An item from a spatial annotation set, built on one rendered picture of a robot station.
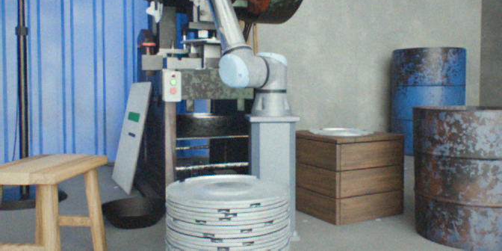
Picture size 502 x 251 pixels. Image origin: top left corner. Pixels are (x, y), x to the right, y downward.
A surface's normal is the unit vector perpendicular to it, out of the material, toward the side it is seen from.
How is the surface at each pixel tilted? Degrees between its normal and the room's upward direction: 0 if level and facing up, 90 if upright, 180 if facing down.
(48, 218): 85
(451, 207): 92
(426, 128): 92
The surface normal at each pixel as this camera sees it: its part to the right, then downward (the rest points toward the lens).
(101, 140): 0.37, 0.04
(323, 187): -0.87, 0.02
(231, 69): -0.73, 0.15
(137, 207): 0.18, -0.63
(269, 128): 0.11, 0.04
